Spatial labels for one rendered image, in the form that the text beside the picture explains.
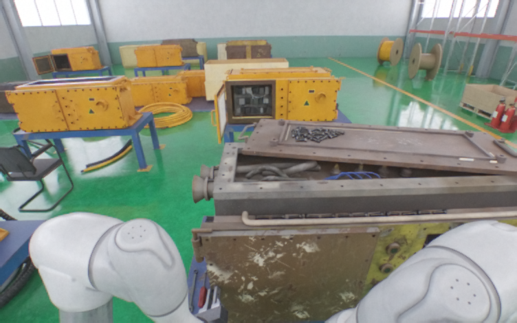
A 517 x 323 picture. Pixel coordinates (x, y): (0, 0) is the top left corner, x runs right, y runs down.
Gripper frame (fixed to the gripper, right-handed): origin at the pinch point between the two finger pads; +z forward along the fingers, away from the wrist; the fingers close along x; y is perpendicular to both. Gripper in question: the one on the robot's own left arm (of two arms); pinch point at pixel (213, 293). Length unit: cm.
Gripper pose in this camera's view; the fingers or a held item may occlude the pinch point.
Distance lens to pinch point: 117.2
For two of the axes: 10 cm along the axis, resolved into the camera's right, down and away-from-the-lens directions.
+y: 5.2, 7.5, 4.1
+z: -0.1, -4.7, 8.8
